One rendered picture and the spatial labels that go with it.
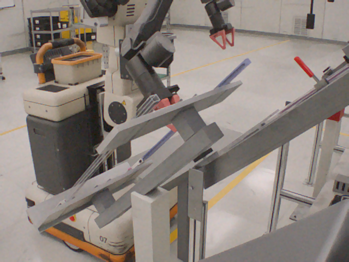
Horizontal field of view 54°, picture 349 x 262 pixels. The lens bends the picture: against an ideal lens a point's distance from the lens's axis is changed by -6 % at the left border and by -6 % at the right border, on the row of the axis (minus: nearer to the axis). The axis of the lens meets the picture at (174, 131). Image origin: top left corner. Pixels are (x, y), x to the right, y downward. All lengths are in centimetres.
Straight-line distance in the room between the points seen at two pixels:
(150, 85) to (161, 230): 33
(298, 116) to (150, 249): 45
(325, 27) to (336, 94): 907
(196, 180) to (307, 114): 37
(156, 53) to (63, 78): 96
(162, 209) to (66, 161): 97
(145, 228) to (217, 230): 126
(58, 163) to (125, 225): 42
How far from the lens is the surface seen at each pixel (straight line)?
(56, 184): 179
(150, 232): 79
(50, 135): 167
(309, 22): 111
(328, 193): 125
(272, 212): 189
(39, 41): 767
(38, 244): 203
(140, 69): 86
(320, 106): 84
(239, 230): 204
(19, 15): 820
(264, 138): 92
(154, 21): 94
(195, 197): 105
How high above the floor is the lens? 124
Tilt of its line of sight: 22 degrees down
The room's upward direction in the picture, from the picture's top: straight up
